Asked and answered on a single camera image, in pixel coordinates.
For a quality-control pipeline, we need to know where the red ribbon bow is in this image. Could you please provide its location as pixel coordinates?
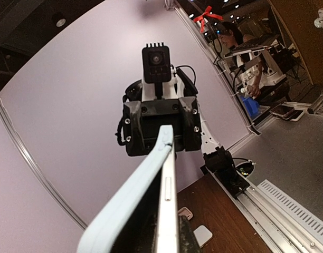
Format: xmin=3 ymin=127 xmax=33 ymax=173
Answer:
xmin=193 ymin=5 xmax=224 ymax=34

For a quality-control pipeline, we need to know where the blue storage bin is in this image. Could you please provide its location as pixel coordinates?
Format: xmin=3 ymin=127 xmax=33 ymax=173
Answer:
xmin=240 ymin=96 xmax=270 ymax=119

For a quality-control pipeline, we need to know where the silver phone from case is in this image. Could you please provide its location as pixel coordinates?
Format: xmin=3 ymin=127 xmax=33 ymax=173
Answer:
xmin=153 ymin=150 xmax=180 ymax=253

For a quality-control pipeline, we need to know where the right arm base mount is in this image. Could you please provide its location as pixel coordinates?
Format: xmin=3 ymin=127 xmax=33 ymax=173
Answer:
xmin=201 ymin=147 xmax=255 ymax=198

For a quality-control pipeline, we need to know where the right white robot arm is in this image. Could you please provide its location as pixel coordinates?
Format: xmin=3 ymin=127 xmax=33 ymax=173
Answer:
xmin=115 ymin=67 xmax=209 ymax=157

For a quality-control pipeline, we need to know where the right aluminium frame post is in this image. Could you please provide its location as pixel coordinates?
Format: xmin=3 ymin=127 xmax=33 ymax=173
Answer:
xmin=164 ymin=1 xmax=261 ymax=135

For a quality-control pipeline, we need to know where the pink phone case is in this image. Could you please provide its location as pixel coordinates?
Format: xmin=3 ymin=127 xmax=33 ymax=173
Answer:
xmin=178 ymin=207 xmax=193 ymax=220

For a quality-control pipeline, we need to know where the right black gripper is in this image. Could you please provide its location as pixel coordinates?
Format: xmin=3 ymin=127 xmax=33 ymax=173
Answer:
xmin=121 ymin=96 xmax=202 ymax=157

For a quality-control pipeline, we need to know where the left aluminium frame post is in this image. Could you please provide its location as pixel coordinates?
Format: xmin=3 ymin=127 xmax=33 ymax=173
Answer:
xmin=0 ymin=99 xmax=88 ymax=230

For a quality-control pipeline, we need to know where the front aluminium rail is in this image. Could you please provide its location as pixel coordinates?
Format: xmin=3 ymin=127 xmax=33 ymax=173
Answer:
xmin=214 ymin=171 xmax=323 ymax=253

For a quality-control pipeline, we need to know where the tray of phones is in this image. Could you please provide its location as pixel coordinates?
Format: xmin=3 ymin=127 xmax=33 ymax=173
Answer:
xmin=270 ymin=104 xmax=305 ymax=122

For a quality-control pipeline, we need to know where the woman in white shirt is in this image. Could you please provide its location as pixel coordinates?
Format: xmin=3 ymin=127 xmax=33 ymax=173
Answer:
xmin=218 ymin=21 xmax=265 ymax=97

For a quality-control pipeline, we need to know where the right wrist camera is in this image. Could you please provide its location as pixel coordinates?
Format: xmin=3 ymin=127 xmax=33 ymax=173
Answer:
xmin=141 ymin=42 xmax=184 ymax=102

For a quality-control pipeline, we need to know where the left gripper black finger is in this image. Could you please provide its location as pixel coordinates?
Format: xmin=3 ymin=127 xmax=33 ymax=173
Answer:
xmin=178 ymin=215 xmax=202 ymax=253

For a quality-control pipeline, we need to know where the white phone from blue case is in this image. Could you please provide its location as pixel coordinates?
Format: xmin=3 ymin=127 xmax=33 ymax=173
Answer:
xmin=193 ymin=225 xmax=213 ymax=248

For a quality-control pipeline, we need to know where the aluminium frame post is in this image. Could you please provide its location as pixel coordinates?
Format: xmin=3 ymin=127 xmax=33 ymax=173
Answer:
xmin=164 ymin=1 xmax=261 ymax=135
xmin=0 ymin=99 xmax=88 ymax=230

